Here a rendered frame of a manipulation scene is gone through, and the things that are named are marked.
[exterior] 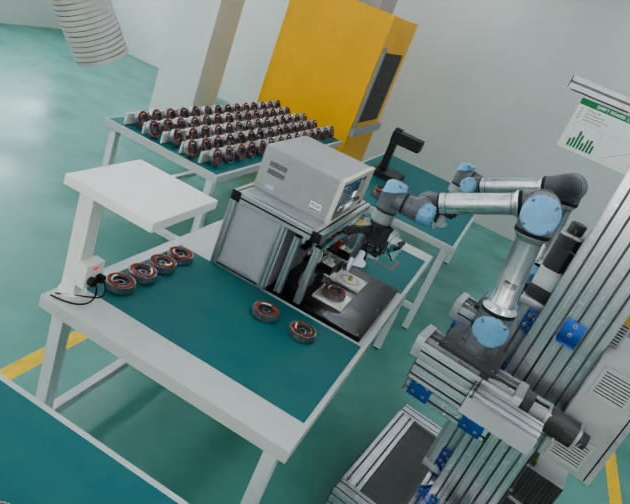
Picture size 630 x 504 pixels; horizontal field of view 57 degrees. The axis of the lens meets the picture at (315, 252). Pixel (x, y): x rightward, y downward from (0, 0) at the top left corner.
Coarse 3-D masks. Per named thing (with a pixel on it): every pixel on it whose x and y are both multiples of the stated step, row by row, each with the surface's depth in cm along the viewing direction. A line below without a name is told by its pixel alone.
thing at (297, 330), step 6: (294, 324) 234; (300, 324) 237; (306, 324) 238; (288, 330) 233; (294, 330) 231; (300, 330) 234; (306, 330) 237; (312, 330) 235; (294, 336) 230; (300, 336) 229; (306, 336) 230; (312, 336) 232; (306, 342) 231
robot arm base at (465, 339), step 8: (472, 320) 214; (464, 328) 217; (464, 336) 214; (472, 336) 211; (464, 344) 212; (472, 344) 210; (480, 344) 209; (472, 352) 210; (480, 352) 209; (488, 352) 211; (496, 352) 213; (488, 360) 211
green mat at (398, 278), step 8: (336, 256) 317; (384, 256) 342; (400, 256) 351; (408, 256) 356; (368, 264) 323; (376, 264) 327; (384, 264) 332; (392, 264) 336; (400, 264) 340; (408, 264) 345; (416, 264) 349; (368, 272) 314; (376, 272) 318; (384, 272) 322; (392, 272) 326; (400, 272) 330; (408, 272) 334; (416, 272) 338; (384, 280) 312; (392, 280) 316; (400, 280) 320; (408, 280) 324; (400, 288) 311
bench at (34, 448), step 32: (0, 384) 160; (0, 416) 151; (32, 416) 155; (0, 448) 143; (32, 448) 146; (64, 448) 150; (96, 448) 153; (0, 480) 136; (32, 480) 139; (64, 480) 142; (96, 480) 145; (128, 480) 148
